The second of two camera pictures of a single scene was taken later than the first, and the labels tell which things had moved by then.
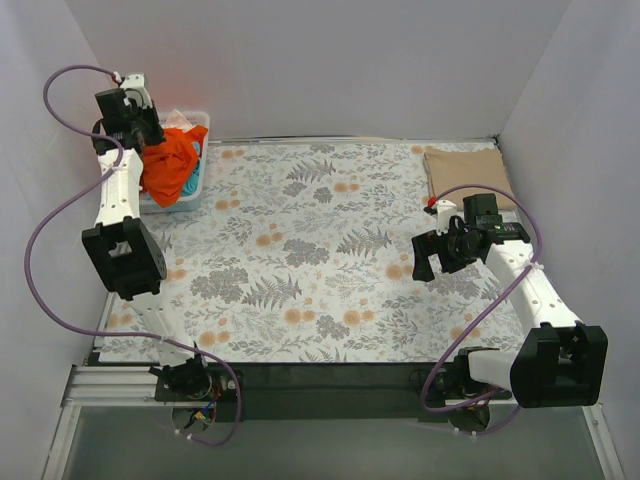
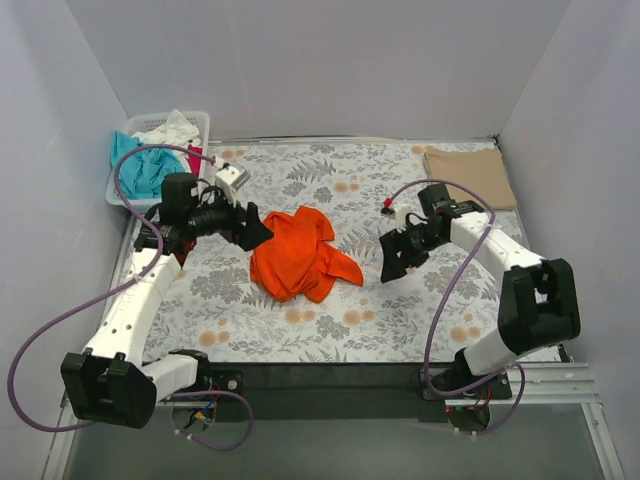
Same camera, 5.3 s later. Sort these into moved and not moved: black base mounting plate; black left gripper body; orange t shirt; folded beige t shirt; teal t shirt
Moved: orange t shirt; teal t shirt; black left gripper body
Not moved: folded beige t shirt; black base mounting plate
